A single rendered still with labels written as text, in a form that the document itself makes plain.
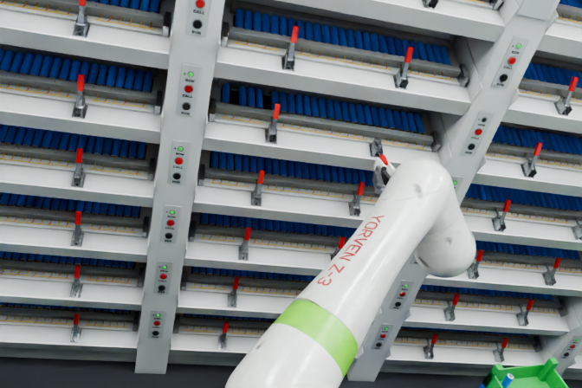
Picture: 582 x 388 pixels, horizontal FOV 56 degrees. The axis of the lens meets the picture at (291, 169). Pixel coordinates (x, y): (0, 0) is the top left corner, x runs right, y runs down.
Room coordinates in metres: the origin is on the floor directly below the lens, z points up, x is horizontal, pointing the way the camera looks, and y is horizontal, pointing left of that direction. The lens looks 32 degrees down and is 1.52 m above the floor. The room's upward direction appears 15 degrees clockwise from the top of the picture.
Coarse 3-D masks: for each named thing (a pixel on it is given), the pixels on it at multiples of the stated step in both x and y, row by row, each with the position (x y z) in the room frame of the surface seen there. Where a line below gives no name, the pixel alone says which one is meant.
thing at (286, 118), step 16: (224, 112) 1.16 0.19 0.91; (240, 112) 1.17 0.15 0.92; (256, 112) 1.18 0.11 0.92; (272, 112) 1.19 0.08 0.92; (320, 128) 1.22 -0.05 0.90; (336, 128) 1.23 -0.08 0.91; (352, 128) 1.23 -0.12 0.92; (368, 128) 1.25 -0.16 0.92; (384, 128) 1.27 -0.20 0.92; (400, 144) 1.25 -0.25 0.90; (416, 144) 1.27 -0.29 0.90
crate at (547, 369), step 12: (552, 360) 1.08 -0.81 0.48; (492, 372) 1.01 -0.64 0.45; (504, 372) 1.04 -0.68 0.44; (516, 372) 1.05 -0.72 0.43; (528, 372) 1.07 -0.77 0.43; (540, 372) 1.09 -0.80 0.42; (552, 372) 1.08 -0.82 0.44; (492, 384) 1.00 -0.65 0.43; (516, 384) 1.04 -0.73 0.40; (528, 384) 1.05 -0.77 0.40; (540, 384) 1.06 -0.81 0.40; (552, 384) 1.06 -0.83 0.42; (564, 384) 1.04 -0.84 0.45
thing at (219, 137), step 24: (216, 96) 1.21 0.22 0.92; (240, 120) 1.16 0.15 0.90; (264, 120) 1.19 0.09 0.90; (432, 120) 1.37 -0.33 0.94; (216, 144) 1.10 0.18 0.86; (240, 144) 1.11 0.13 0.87; (264, 144) 1.12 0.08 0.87; (288, 144) 1.15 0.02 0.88; (312, 144) 1.17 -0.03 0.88; (336, 144) 1.20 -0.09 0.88; (360, 144) 1.22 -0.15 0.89; (408, 144) 1.28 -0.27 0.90; (432, 144) 1.29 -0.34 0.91; (360, 168) 1.20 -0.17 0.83
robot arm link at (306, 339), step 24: (288, 312) 0.52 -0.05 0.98; (312, 312) 0.52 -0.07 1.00; (264, 336) 0.49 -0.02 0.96; (288, 336) 0.48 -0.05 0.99; (312, 336) 0.48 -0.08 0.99; (336, 336) 0.49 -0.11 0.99; (264, 360) 0.45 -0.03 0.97; (288, 360) 0.45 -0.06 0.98; (312, 360) 0.46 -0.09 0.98; (336, 360) 0.47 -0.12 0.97; (240, 384) 0.42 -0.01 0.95; (264, 384) 0.42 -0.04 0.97; (288, 384) 0.42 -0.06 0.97; (312, 384) 0.43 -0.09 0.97; (336, 384) 0.46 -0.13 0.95
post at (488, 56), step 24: (528, 24) 1.25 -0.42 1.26; (480, 48) 1.30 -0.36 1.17; (504, 48) 1.24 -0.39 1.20; (528, 48) 1.26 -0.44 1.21; (480, 72) 1.26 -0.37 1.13; (480, 96) 1.24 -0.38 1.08; (504, 96) 1.26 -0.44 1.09; (456, 120) 1.27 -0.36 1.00; (456, 144) 1.24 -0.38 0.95; (480, 144) 1.26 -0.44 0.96; (456, 168) 1.25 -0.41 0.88; (408, 264) 1.24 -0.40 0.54; (384, 312) 1.24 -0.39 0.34; (360, 360) 1.24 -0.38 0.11; (384, 360) 1.26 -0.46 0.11
